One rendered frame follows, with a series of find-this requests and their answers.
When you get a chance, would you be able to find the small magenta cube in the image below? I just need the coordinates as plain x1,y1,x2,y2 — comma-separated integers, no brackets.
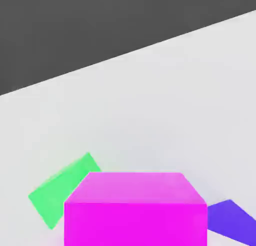
63,171,208,246

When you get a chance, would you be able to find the small green cube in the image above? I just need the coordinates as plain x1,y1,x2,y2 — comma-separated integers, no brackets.
27,152,102,230

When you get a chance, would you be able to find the small purple cube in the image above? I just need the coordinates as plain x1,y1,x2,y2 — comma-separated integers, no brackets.
206,199,256,246

